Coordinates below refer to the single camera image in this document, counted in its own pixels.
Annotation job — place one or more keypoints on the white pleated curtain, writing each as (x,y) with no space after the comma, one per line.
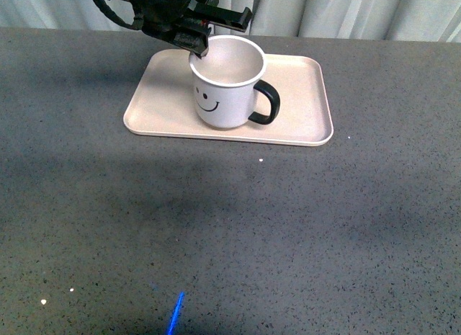
(409,20)

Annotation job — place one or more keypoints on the pink rectangular tray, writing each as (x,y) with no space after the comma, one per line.
(163,104)

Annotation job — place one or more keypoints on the white smiley face mug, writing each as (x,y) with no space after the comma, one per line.
(227,84)

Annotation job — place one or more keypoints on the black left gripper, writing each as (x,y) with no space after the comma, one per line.
(183,23)

